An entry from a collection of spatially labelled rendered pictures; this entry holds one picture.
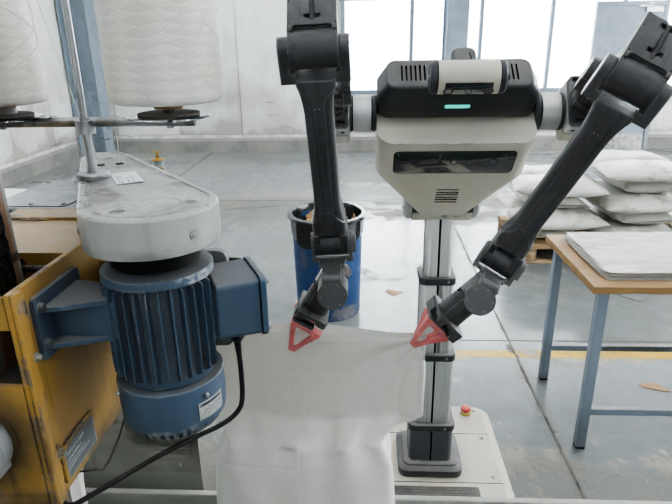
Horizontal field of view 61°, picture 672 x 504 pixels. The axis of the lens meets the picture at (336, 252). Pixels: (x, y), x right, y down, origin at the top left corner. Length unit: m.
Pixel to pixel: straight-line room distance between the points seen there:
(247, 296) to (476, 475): 1.41
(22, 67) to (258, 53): 8.28
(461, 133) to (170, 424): 0.94
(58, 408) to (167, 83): 0.46
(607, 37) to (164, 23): 9.00
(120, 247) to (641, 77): 0.76
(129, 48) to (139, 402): 0.47
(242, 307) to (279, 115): 8.44
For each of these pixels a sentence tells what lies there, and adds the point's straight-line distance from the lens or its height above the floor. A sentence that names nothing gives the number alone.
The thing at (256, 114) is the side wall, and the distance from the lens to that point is 9.26.
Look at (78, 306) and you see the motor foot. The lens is 0.81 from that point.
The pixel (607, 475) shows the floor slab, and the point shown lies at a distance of 2.63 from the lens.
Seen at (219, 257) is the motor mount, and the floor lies 1.30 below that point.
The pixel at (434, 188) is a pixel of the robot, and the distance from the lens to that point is 1.54.
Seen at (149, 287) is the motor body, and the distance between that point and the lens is 0.75.
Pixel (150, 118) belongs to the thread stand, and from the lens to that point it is 0.88.
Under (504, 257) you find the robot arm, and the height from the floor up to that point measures 1.23.
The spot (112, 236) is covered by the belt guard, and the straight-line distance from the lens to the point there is 0.73.
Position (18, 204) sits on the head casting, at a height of 1.34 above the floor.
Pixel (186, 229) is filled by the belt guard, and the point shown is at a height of 1.40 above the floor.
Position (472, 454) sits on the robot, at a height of 0.26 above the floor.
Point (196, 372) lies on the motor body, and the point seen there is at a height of 1.18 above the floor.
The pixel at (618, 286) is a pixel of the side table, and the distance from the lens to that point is 2.36.
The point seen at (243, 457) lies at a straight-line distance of 1.31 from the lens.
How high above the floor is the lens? 1.61
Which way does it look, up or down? 20 degrees down
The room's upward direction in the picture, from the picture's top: 1 degrees counter-clockwise
